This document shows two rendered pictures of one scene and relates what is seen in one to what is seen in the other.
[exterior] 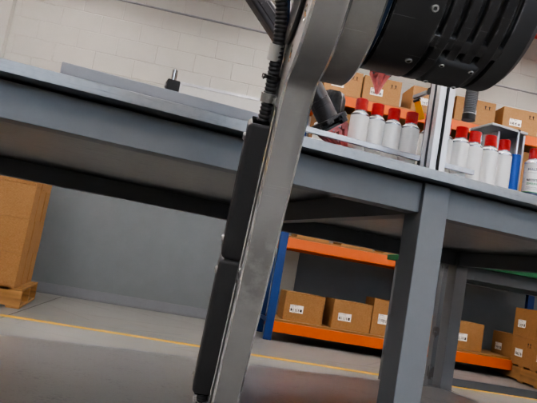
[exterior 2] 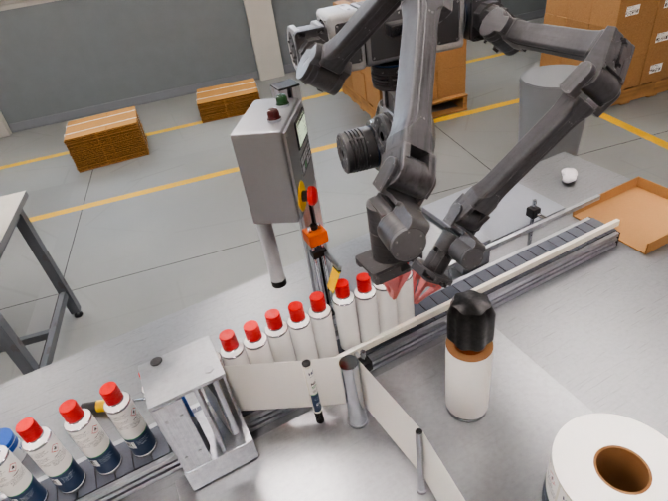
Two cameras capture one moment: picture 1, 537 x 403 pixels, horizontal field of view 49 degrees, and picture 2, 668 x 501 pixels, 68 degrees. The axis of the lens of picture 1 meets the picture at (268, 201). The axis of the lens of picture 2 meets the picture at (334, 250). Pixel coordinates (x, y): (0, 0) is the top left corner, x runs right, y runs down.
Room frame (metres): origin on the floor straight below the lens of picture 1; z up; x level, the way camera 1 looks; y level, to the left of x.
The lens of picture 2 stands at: (2.46, -0.41, 1.80)
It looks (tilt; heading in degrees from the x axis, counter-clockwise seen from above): 36 degrees down; 177
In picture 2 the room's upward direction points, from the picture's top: 9 degrees counter-clockwise
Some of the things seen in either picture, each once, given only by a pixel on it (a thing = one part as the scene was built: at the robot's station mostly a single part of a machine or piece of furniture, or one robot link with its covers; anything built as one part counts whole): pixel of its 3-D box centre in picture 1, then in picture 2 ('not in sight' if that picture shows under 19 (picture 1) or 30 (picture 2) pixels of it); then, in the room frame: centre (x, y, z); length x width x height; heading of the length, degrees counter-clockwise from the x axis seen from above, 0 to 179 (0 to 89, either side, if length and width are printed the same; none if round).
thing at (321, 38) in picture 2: not in sight; (316, 56); (1.13, -0.29, 1.45); 0.09 x 0.08 x 0.12; 97
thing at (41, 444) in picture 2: not in sight; (50, 454); (1.83, -0.98, 0.98); 0.05 x 0.05 x 0.20
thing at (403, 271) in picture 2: (383, 81); (385, 280); (1.80, -0.29, 1.23); 0.07 x 0.07 x 0.09; 19
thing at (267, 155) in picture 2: not in sight; (277, 160); (1.56, -0.43, 1.38); 0.17 x 0.10 x 0.19; 164
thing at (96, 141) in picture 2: not in sight; (107, 137); (-2.23, -2.07, 0.16); 0.64 x 0.53 x 0.31; 102
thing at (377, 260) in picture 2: not in sight; (388, 245); (1.79, -0.28, 1.30); 0.10 x 0.07 x 0.07; 109
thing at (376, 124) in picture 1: (372, 140); (386, 300); (1.59, -0.25, 0.98); 0.05 x 0.05 x 0.20
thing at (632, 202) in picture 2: not in sight; (641, 212); (1.29, 0.64, 0.85); 0.30 x 0.26 x 0.04; 108
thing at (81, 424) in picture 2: not in sight; (89, 436); (1.81, -0.91, 0.98); 0.05 x 0.05 x 0.20
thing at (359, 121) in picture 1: (356, 136); (403, 291); (1.57, -0.20, 0.98); 0.05 x 0.05 x 0.20
